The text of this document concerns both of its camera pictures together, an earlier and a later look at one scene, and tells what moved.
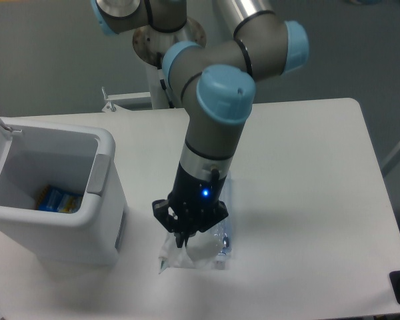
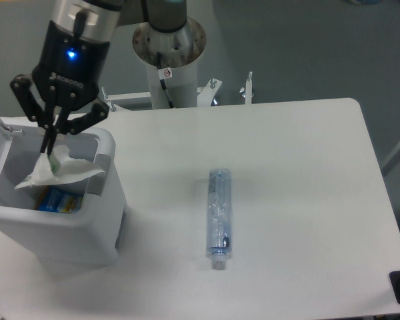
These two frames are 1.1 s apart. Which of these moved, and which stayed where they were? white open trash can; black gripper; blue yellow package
Moved: black gripper
Stayed: white open trash can; blue yellow package
